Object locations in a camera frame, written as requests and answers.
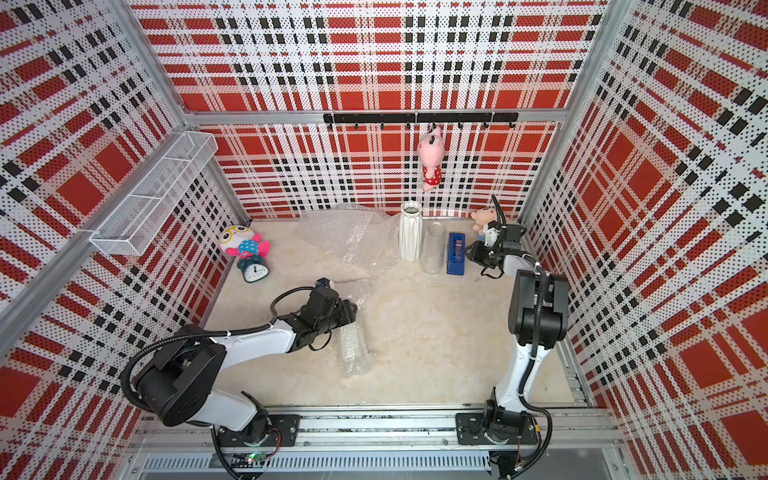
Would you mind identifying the bubble wrap pile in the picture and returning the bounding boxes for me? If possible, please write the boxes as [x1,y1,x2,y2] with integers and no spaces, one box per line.
[295,203,400,281]

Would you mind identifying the pink hanging plush toy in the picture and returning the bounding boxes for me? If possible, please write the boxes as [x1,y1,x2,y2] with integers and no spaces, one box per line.
[417,126,445,192]

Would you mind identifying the plush doll blue pants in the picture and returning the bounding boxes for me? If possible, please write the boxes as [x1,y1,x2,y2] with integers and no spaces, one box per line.
[470,209,498,236]

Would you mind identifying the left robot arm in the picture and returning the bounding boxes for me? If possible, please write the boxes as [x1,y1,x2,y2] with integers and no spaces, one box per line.
[120,278,358,431]

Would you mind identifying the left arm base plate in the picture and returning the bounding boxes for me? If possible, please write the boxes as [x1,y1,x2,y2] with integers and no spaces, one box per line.
[216,414,301,447]

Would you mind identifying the clear glass vase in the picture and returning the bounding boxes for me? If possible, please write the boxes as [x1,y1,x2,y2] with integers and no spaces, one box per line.
[420,222,447,275]

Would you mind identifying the tall white ribbed vase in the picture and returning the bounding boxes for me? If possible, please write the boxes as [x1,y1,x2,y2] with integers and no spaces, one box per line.
[398,200,423,262]

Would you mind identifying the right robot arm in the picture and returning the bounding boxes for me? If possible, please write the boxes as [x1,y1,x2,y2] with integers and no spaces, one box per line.
[465,196,569,445]

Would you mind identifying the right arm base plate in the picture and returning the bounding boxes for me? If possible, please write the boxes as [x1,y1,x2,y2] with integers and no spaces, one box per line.
[455,412,540,446]

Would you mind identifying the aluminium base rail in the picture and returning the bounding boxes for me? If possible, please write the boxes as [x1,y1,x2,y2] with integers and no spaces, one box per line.
[118,404,634,479]

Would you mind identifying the teal alarm clock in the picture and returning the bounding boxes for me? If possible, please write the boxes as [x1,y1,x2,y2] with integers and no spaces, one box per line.
[236,254,269,284]

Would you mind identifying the white wire mesh shelf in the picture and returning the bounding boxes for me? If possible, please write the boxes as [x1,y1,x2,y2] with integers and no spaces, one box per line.
[90,131,217,257]

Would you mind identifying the black hook rail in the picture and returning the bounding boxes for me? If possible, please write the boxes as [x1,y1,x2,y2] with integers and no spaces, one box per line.
[323,111,520,128]

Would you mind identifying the white pink owl plush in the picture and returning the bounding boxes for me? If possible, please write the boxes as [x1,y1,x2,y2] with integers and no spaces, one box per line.
[218,225,271,259]

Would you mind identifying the blue tape dispenser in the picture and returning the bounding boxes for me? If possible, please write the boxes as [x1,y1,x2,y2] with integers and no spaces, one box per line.
[446,232,466,276]

